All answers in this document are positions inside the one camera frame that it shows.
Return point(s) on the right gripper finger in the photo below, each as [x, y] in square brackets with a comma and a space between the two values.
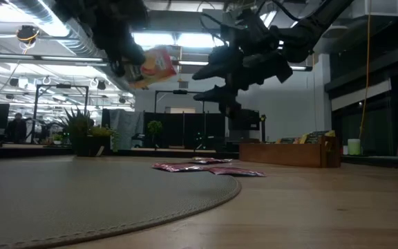
[219, 94]
[219, 69]

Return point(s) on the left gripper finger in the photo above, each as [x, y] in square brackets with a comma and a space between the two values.
[121, 68]

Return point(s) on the orange tea bag packet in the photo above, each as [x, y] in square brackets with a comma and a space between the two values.
[157, 67]

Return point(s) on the yellow-green tea bag packet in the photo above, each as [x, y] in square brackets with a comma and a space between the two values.
[289, 140]
[318, 136]

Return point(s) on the wooden compartment tray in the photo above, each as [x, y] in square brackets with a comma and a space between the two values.
[278, 155]

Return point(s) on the round grey mat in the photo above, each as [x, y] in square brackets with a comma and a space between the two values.
[99, 200]

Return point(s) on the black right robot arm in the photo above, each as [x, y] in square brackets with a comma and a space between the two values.
[313, 27]

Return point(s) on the black screen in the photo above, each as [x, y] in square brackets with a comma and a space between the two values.
[249, 121]

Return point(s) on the black stand pole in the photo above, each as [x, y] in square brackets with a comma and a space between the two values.
[263, 131]

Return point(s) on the ceiling light strip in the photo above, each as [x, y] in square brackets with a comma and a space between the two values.
[64, 58]

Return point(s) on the grey cloth cover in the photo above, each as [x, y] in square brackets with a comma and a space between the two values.
[126, 128]

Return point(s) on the black partition panels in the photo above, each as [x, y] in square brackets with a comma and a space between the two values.
[171, 131]

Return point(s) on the small green plant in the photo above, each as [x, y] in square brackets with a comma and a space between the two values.
[154, 127]

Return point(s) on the potted green plant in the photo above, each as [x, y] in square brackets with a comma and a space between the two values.
[88, 145]

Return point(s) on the person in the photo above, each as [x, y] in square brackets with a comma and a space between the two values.
[16, 128]

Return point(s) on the white ceiling box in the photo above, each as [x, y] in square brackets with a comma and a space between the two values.
[375, 8]

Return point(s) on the green cup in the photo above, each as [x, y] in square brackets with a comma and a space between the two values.
[353, 147]

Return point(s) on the black station frame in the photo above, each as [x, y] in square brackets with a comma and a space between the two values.
[62, 86]
[180, 92]

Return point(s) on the black aluminium table frame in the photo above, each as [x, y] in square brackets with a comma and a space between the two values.
[29, 151]

